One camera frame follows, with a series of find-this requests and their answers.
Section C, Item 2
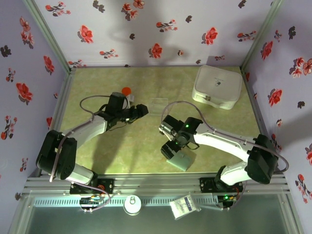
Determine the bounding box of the clear acrylic box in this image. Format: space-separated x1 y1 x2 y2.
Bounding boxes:
149 97 169 117

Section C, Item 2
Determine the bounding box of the white plastic container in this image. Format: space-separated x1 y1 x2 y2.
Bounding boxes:
191 65 243 110

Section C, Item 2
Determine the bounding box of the silver tin can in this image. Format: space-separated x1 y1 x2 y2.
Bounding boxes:
123 195 142 216

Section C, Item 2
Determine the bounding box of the purple-grey right arm cable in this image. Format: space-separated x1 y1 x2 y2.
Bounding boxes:
160 101 290 210

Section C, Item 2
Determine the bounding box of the purple-grey arm cable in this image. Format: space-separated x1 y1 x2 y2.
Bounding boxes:
160 101 290 210
48 95 112 213

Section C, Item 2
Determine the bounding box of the long aluminium frame rail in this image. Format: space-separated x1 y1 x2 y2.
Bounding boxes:
21 173 292 195

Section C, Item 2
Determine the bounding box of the purple-grey left arm cable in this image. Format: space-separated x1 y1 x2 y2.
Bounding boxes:
48 95 112 213

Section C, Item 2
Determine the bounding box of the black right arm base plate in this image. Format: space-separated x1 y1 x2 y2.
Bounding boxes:
199 176 244 194

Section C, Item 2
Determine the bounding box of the grey slotted cable duct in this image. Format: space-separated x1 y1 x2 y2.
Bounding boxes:
33 196 220 207

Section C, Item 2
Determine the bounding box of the aluminium side frame rail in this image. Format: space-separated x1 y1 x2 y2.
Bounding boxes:
39 67 77 177
240 65 286 176

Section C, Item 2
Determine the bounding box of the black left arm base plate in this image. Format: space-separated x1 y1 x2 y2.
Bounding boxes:
69 177 115 195

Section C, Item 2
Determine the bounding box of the aluminium corner post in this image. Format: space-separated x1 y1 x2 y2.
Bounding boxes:
240 0 287 71
21 0 74 74

